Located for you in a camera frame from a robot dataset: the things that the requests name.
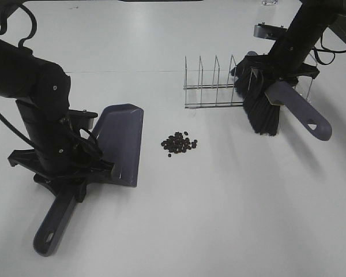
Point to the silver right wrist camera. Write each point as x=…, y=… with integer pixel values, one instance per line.
x=270, y=32

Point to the purple hand brush black bristles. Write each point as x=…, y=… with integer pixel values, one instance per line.
x=263, y=96

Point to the pile of coffee beans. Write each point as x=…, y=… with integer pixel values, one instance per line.
x=178, y=143

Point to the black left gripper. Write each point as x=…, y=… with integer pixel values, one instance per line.
x=66, y=155

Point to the purple plastic dustpan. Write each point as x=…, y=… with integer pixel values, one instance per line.
x=118, y=132

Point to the chrome wire dish rack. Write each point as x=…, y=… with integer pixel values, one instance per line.
x=215, y=88

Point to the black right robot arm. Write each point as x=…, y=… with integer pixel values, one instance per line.
x=310, y=22

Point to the clear glass on table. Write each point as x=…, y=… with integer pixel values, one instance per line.
x=269, y=2

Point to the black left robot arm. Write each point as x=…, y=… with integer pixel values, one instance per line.
x=39, y=87

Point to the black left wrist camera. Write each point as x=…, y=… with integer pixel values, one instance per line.
x=82, y=119

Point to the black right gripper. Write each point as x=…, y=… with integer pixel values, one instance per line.
x=284, y=61

